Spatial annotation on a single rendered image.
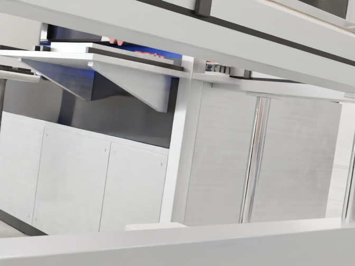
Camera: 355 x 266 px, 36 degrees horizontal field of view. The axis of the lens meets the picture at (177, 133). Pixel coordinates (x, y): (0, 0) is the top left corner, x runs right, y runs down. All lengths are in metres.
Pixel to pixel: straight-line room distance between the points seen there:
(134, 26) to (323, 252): 0.66
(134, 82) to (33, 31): 0.90
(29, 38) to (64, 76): 0.41
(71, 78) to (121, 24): 1.63
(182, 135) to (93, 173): 0.56
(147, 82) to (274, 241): 1.02
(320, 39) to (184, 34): 0.33
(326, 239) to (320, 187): 1.47
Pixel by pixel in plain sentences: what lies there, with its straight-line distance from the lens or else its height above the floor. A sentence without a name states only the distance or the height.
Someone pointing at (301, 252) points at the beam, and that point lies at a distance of 1.11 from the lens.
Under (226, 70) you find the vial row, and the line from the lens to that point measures 1.90.
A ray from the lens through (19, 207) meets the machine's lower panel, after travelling 2.88.
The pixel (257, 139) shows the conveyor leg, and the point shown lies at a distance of 1.88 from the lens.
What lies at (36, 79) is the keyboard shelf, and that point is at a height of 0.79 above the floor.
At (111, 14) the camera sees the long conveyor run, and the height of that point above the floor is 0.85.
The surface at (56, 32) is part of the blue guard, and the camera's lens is 2.71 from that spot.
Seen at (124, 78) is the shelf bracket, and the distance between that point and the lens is 1.85.
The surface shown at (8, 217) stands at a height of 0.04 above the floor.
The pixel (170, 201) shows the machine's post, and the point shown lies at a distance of 1.95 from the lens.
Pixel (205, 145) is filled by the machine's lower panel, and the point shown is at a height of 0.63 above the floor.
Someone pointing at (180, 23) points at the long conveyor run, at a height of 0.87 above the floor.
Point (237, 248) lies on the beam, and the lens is 0.96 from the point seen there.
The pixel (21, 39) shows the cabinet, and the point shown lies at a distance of 2.65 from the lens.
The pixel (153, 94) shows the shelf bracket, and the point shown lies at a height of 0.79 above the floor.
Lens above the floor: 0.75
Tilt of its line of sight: 3 degrees down
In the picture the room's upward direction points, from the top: 8 degrees clockwise
